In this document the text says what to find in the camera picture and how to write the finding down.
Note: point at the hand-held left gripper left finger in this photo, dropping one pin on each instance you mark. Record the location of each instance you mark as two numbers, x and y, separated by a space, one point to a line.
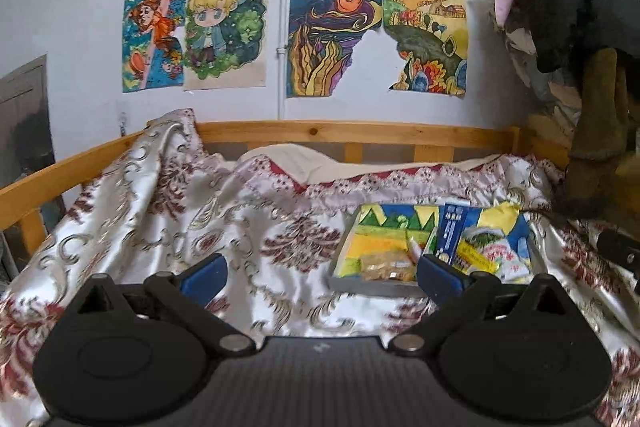
205 279

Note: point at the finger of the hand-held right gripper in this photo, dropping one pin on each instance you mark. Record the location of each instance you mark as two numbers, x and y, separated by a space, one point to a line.
620 252

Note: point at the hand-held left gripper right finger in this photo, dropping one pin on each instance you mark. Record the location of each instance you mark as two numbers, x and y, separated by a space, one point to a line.
440 279

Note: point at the orange and white snack packet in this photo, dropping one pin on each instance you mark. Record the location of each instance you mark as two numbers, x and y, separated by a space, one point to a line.
415 252

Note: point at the yellow snack packet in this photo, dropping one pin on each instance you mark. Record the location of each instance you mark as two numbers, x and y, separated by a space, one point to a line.
477 257

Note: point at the blue and white snack packet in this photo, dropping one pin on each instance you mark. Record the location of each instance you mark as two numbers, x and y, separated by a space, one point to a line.
452 229

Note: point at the beige rice cracker packet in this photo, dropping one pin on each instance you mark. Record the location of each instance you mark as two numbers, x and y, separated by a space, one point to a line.
387 268

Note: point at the green and white snack pouch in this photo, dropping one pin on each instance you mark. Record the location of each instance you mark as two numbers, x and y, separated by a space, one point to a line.
507 259

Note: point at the grey shallow tray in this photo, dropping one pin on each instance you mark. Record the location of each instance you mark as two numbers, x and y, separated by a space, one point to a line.
360 287

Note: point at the floral satin blanket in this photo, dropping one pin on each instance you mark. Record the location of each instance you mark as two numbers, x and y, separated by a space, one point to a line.
175 217

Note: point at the colourful drawing sheet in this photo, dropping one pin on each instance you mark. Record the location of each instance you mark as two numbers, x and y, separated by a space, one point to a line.
380 232

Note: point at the brown plush cloth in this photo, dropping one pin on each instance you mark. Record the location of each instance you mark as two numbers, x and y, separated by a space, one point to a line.
600 132

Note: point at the cream pillow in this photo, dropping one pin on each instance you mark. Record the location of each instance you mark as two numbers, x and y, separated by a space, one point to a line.
320 164

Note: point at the wooden bed frame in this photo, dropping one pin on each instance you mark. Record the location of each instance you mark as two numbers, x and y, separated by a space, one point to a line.
350 132

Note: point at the white wall pipe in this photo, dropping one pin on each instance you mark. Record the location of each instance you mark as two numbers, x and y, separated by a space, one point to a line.
282 82

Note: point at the grey wall panel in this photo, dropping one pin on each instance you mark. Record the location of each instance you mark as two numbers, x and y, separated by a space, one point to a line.
25 132

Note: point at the hilly landscape wall poster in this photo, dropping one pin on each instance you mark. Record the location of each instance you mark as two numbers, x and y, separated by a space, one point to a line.
425 32

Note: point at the blond figure wall poster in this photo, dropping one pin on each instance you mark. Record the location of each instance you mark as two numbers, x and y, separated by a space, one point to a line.
225 32

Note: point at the orange-haired figure wall poster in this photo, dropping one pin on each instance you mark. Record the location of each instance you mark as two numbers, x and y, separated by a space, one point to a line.
150 37

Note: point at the swirly sky wall poster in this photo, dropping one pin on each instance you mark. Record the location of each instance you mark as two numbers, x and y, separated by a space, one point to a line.
325 37

